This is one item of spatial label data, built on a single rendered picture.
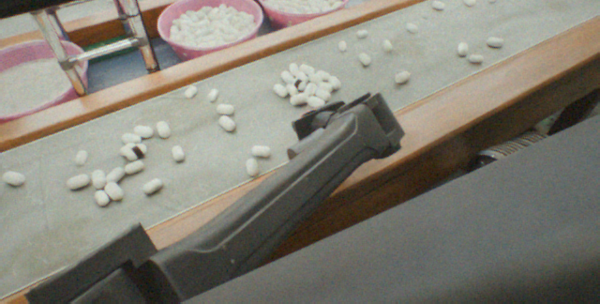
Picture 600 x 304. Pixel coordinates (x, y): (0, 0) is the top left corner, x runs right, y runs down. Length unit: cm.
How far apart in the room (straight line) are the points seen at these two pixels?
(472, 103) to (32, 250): 82
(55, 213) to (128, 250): 50
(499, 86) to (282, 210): 67
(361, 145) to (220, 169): 34
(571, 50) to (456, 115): 40
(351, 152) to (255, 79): 50
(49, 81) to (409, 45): 85
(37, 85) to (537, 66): 112
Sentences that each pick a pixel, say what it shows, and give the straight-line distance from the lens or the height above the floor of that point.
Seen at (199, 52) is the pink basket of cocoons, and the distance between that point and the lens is 96.
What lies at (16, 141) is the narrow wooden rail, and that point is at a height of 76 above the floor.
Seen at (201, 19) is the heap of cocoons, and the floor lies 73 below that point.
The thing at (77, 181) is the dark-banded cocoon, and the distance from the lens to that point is 76.
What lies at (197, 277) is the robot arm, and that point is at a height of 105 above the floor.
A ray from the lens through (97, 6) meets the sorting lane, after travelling 127.
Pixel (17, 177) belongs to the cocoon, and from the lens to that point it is 82.
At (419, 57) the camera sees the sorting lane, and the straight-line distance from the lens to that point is 97.
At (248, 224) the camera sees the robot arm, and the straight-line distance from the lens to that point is 30.
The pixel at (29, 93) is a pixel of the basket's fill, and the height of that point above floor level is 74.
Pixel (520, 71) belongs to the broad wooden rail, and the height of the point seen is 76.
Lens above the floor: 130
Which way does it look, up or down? 48 degrees down
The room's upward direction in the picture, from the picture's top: straight up
